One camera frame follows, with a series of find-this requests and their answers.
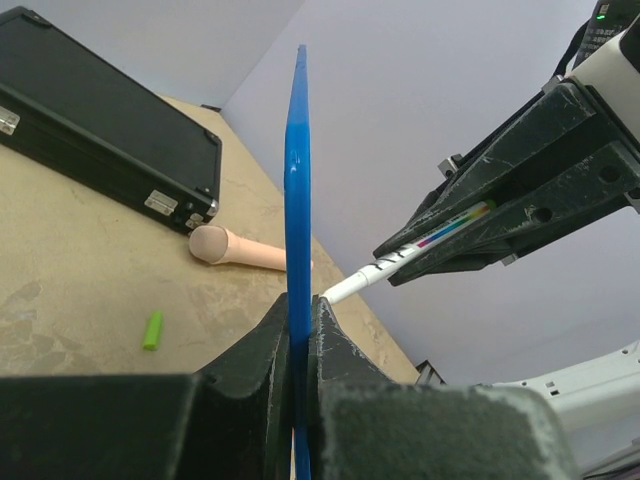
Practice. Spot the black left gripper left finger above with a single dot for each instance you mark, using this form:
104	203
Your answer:
231	419

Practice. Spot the black hard case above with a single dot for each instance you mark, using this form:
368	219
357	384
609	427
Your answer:
67	108

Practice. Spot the blue framed whiteboard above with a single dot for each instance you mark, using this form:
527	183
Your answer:
297	211

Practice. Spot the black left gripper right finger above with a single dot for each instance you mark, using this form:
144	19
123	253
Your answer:
363	425

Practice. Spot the green marker cap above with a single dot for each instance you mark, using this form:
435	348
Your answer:
153	332

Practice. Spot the white whiteboard marker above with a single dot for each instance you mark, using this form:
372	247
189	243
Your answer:
385	266

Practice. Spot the pink microphone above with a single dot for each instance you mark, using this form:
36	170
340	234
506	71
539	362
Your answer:
217	245

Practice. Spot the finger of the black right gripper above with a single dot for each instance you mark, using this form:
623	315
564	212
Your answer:
588	191
551	135

